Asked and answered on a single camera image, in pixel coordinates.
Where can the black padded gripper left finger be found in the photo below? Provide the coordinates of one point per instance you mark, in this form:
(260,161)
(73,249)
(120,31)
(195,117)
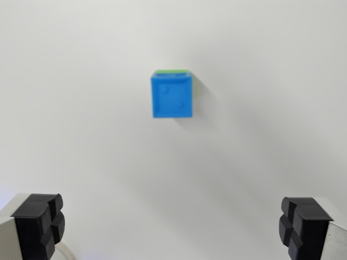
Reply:
(29,227)

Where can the black padded gripper right finger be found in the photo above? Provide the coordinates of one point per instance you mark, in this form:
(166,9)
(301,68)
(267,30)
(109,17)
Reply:
(309,230)

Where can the blue cube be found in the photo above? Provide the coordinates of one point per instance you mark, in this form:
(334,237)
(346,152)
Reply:
(172,98)

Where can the green cube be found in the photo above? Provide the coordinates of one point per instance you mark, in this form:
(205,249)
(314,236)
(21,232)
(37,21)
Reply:
(170,71)

